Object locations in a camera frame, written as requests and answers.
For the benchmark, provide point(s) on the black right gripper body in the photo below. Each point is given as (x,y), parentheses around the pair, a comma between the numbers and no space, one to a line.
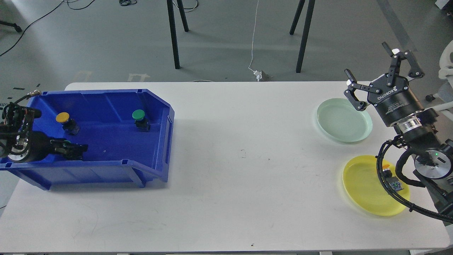
(394,102)

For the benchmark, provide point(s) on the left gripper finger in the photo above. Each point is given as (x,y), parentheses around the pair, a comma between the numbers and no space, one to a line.
(71,156)
(65,147)

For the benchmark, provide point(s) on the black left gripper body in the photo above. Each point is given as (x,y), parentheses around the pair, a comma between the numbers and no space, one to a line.
(40,147)

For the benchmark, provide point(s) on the yellow push button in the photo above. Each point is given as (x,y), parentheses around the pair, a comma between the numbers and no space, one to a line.
(69,125)
(391,179)

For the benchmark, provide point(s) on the green push button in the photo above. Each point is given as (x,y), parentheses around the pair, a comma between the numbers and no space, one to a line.
(140,120)

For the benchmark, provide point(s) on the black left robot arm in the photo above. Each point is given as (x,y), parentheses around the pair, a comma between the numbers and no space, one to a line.
(20,144)

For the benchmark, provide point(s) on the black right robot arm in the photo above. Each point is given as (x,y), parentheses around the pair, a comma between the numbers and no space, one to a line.
(415,155)

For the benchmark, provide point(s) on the light green plate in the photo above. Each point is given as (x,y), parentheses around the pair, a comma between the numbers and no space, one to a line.
(338,120)

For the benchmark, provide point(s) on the yellow plate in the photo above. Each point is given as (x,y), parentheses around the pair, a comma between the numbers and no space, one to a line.
(362,185)

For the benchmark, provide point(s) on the blue plastic bin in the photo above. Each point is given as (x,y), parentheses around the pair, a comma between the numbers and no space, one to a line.
(117,150)

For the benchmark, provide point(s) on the black tripod legs right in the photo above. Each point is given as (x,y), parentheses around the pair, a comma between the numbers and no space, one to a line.
(305,33)

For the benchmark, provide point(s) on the black tripod legs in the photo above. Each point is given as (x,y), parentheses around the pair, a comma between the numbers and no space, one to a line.
(305,33)
(172,25)

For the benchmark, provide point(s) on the black tripod legs left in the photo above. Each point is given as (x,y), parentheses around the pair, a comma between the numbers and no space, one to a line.
(172,25)

